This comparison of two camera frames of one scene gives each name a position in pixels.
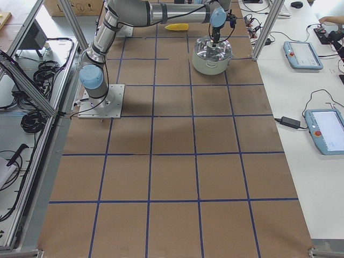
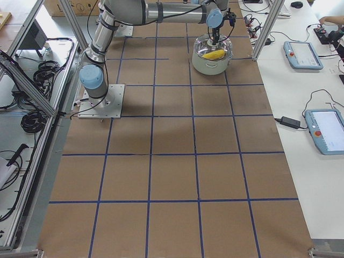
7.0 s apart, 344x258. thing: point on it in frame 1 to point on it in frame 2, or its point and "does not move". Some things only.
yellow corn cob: (178, 27) to (216, 54)
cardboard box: (80, 7) does not move
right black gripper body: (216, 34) does not move
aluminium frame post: (267, 29) does not move
